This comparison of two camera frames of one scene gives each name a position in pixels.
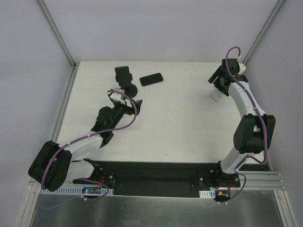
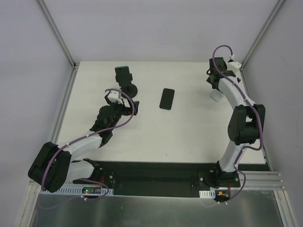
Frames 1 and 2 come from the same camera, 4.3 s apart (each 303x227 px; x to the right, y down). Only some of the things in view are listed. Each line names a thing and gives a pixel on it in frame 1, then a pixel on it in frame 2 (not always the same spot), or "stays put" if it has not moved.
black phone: [151, 79] to [166, 99]
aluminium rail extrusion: [261, 180] stays put
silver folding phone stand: [216, 95] stays put
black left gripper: [129, 107] stays put
